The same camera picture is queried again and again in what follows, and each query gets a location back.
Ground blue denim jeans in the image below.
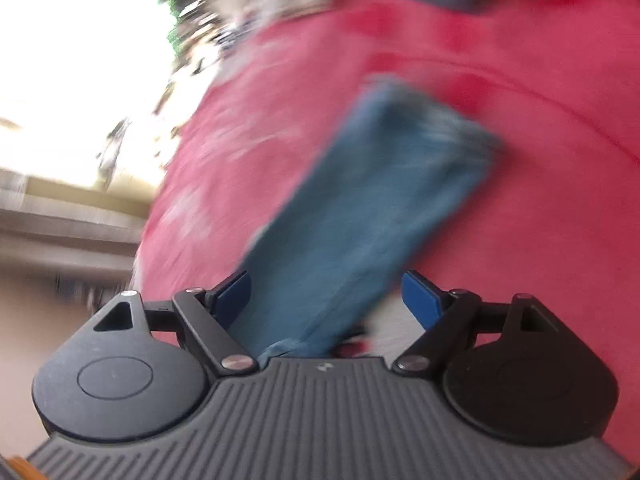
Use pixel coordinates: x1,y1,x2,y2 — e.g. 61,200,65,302
230,79,501,361

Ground pink floral bed blanket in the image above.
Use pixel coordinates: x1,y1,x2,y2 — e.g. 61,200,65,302
134,0,639,399

